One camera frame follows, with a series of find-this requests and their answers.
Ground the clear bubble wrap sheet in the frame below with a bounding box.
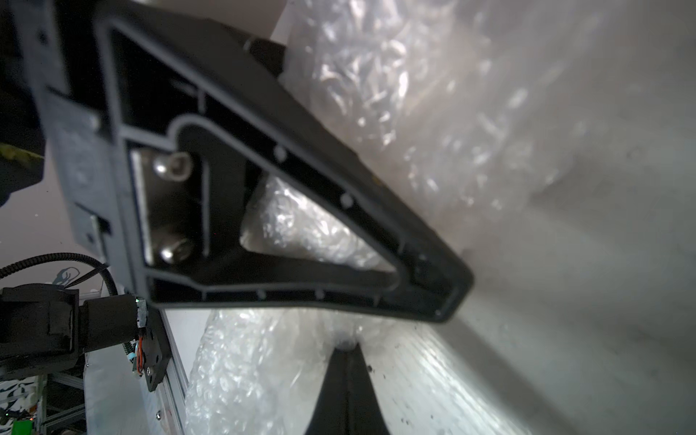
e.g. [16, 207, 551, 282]
[185, 1, 695, 434]

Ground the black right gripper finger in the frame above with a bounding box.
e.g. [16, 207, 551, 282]
[306, 346, 389, 435]

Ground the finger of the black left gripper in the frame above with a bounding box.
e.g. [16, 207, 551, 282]
[94, 1, 474, 323]

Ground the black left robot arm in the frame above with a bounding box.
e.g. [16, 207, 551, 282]
[1, 1, 474, 389]

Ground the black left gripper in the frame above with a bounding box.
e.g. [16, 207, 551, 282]
[1, 1, 141, 283]

